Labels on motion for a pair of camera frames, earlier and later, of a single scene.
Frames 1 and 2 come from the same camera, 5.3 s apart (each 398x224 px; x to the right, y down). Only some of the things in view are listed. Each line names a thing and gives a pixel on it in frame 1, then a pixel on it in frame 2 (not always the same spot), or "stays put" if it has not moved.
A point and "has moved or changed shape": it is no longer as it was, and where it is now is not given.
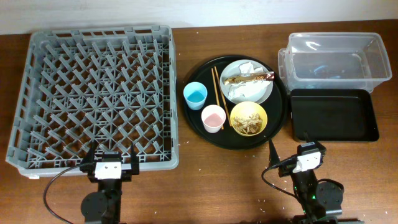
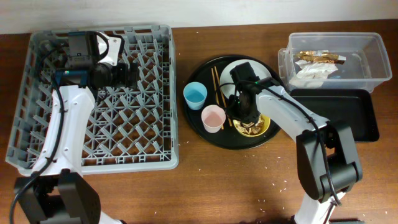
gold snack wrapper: x=250 y=77 has moved or changed shape
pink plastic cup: x=213 y=117 stays put
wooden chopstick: x=215 y=86 stays put
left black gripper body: x=126 y=173 → x=119 y=75
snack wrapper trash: x=242 y=89 has moved or changed shape
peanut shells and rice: x=248 y=124 stays put
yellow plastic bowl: x=249 y=119 stays put
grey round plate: x=232 y=70 stays put
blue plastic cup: x=195 y=93 stays put
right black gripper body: x=287 y=168 → x=237 y=109
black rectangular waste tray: x=333 y=115 stays put
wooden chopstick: x=223 y=96 stays put
